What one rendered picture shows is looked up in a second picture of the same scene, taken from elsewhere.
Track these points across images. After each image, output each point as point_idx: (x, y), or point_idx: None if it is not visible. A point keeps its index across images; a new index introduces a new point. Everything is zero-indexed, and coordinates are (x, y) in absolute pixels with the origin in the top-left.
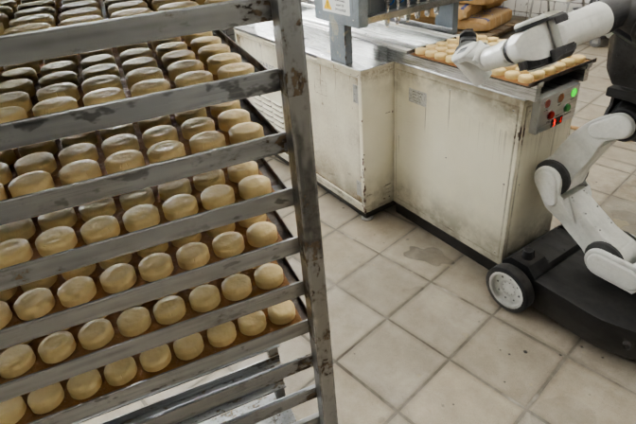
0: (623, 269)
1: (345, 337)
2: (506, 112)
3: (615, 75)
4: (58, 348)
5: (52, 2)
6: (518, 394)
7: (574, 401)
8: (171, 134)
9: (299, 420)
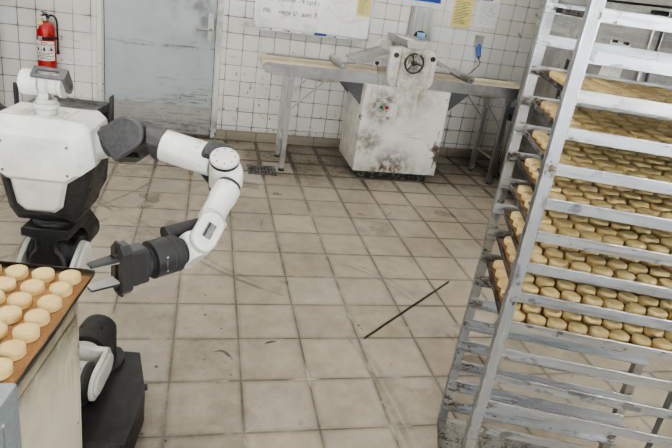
0: (108, 359)
1: None
2: (69, 336)
3: (86, 209)
4: None
5: (644, 128)
6: (235, 443)
7: (209, 416)
8: None
9: (482, 332)
